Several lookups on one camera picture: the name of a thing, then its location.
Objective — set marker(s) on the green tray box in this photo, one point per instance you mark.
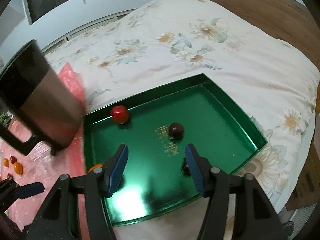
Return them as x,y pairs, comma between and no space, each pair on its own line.
153,183

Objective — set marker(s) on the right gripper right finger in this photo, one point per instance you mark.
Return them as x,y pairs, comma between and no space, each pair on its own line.
255,217

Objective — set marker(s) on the dark plum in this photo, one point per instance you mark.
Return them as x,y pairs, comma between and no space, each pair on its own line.
185,168
176,131

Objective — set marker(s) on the large orange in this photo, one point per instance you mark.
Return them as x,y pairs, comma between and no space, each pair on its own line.
95,166

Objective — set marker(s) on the small orange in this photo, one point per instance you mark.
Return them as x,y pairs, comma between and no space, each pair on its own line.
6,162

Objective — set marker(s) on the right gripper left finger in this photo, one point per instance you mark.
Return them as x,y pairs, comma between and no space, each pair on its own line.
58,216

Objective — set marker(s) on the copper black electric kettle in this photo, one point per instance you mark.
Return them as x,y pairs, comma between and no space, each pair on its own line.
33,92

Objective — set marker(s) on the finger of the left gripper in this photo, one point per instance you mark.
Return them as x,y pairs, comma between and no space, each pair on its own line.
29,190

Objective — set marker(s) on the floral bed quilt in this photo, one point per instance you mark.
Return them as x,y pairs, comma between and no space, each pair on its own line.
166,40

